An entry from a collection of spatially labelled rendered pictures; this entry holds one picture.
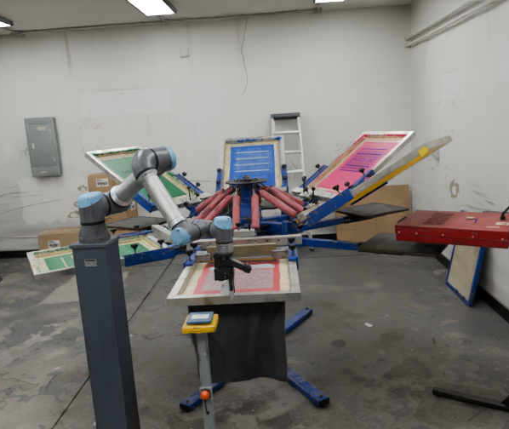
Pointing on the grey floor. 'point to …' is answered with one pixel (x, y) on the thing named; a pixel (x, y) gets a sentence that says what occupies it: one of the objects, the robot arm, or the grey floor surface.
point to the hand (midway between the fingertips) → (233, 295)
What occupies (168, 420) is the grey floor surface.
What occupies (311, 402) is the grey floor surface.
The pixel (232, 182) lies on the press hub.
